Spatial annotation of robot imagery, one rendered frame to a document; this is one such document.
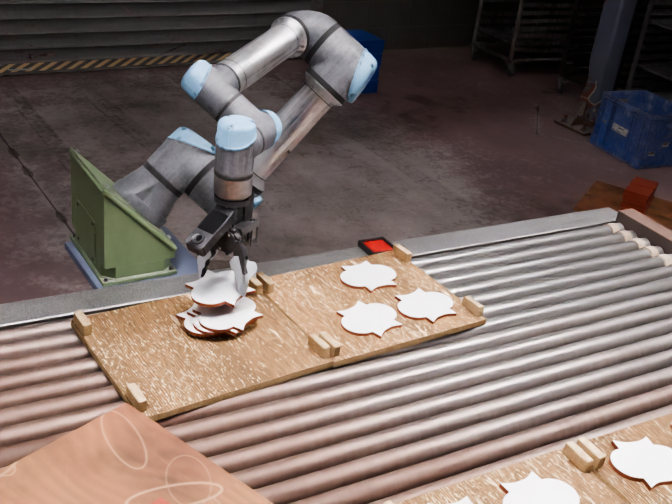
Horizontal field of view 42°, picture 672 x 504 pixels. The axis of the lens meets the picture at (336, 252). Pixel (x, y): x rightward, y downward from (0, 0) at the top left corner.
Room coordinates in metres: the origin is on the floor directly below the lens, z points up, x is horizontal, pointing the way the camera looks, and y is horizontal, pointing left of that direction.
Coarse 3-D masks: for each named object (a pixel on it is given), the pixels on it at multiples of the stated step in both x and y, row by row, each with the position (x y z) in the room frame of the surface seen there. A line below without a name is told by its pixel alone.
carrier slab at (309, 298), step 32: (384, 256) 1.94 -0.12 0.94; (288, 288) 1.72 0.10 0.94; (320, 288) 1.74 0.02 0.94; (352, 288) 1.76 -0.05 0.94; (384, 288) 1.77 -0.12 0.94; (416, 288) 1.79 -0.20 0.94; (320, 320) 1.60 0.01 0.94; (416, 320) 1.65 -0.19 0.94; (448, 320) 1.67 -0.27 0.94; (480, 320) 1.69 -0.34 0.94; (352, 352) 1.49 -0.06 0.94; (384, 352) 1.53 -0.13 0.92
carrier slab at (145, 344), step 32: (96, 320) 1.49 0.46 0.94; (128, 320) 1.50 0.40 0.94; (160, 320) 1.52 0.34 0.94; (288, 320) 1.58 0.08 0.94; (96, 352) 1.38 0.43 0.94; (128, 352) 1.39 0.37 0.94; (160, 352) 1.41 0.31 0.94; (192, 352) 1.42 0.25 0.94; (224, 352) 1.44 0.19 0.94; (256, 352) 1.45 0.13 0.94; (288, 352) 1.46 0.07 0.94; (160, 384) 1.31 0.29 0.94; (192, 384) 1.32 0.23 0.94; (224, 384) 1.33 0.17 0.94; (256, 384) 1.35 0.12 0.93; (160, 416) 1.23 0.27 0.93
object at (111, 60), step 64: (0, 0) 5.67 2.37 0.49; (64, 0) 5.91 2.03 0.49; (128, 0) 6.17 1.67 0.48; (192, 0) 6.45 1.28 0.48; (256, 0) 6.76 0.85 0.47; (320, 0) 7.07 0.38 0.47; (0, 64) 5.64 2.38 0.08; (64, 64) 5.89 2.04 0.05; (128, 64) 6.16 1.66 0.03; (192, 64) 6.43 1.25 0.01
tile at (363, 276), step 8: (360, 264) 1.86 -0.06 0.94; (368, 264) 1.87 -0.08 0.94; (344, 272) 1.81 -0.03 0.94; (352, 272) 1.82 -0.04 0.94; (360, 272) 1.82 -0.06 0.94; (368, 272) 1.83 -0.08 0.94; (376, 272) 1.83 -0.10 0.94; (384, 272) 1.84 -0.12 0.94; (392, 272) 1.84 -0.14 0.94; (344, 280) 1.77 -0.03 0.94; (352, 280) 1.78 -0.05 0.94; (360, 280) 1.78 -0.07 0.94; (368, 280) 1.79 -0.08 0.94; (376, 280) 1.79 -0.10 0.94; (384, 280) 1.80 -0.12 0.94; (392, 280) 1.81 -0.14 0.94; (360, 288) 1.76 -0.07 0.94; (368, 288) 1.75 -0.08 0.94; (376, 288) 1.76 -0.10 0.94
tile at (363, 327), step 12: (336, 312) 1.63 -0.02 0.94; (348, 312) 1.63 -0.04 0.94; (360, 312) 1.64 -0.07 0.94; (372, 312) 1.65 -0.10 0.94; (384, 312) 1.65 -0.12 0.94; (348, 324) 1.59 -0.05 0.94; (360, 324) 1.59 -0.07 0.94; (372, 324) 1.60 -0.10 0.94; (384, 324) 1.60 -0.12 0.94; (396, 324) 1.61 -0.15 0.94
